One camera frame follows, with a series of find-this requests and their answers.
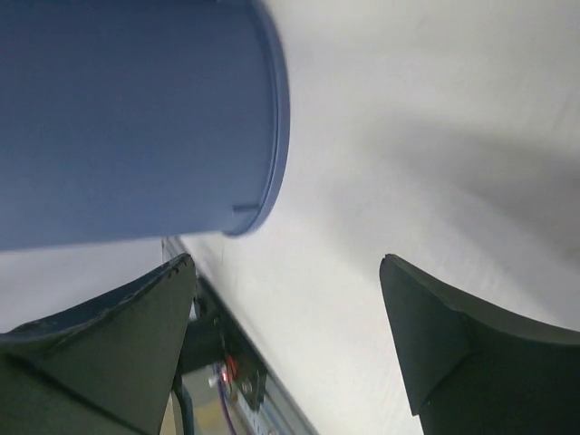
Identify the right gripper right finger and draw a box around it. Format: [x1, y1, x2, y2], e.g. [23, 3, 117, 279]
[380, 255, 579, 434]

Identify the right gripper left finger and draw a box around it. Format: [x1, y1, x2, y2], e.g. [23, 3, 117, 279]
[1, 254, 196, 434]

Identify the blue plastic bucket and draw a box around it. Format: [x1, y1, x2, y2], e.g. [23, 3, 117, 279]
[1, 1, 290, 251]

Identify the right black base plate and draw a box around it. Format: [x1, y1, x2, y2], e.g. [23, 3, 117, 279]
[180, 295, 268, 411]

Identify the aluminium mounting rail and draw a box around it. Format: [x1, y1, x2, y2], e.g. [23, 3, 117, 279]
[161, 237, 318, 434]

